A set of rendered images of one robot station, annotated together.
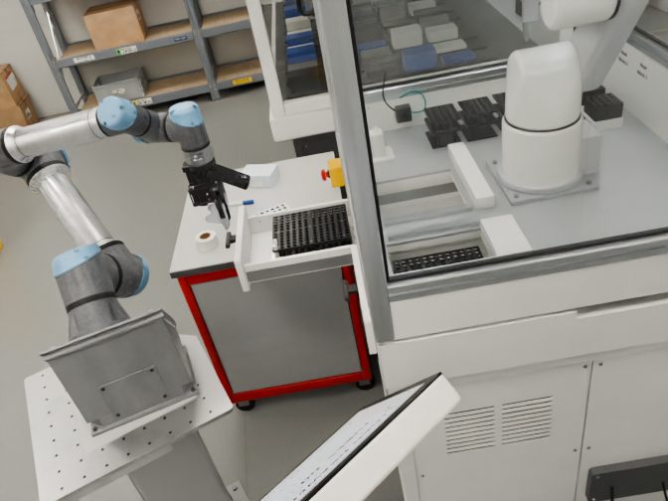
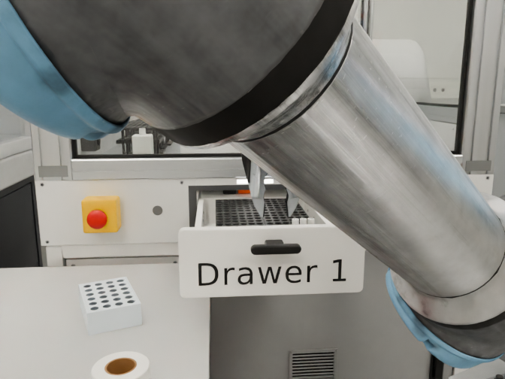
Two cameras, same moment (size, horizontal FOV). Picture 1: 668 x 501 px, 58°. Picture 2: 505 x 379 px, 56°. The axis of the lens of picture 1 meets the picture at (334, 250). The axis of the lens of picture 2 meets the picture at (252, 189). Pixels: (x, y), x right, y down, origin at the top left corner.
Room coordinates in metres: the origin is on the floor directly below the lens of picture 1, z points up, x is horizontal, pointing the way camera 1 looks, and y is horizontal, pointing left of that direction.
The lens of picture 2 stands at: (1.56, 0.95, 1.14)
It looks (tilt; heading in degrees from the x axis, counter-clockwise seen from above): 12 degrees down; 263
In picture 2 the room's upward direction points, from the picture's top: straight up
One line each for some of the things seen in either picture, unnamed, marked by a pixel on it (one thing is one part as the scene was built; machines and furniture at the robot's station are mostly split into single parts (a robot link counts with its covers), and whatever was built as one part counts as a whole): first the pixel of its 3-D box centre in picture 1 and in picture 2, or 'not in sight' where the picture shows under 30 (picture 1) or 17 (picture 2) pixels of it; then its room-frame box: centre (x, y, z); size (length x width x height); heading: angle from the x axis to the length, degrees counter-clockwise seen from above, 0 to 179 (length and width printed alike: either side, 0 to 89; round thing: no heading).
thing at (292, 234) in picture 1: (312, 235); (260, 226); (1.44, 0.05, 0.87); 0.22 x 0.18 x 0.06; 88
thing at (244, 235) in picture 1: (244, 246); (272, 260); (1.45, 0.25, 0.87); 0.29 x 0.02 x 0.11; 178
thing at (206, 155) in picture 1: (198, 154); not in sight; (1.45, 0.29, 1.19); 0.08 x 0.08 x 0.05
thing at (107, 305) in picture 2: (273, 218); (108, 303); (1.72, 0.18, 0.78); 0.12 x 0.08 x 0.04; 109
